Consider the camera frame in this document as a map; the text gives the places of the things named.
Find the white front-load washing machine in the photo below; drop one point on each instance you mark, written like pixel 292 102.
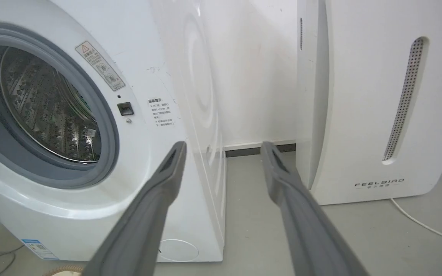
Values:
pixel 102 126

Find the woven laundry basket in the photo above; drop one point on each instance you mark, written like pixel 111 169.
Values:
pixel 65 270

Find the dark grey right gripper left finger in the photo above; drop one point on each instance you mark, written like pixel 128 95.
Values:
pixel 140 226

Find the white Feelbird air purifier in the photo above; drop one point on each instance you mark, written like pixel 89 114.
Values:
pixel 374 99

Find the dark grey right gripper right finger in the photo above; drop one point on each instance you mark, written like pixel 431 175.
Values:
pixel 309 230

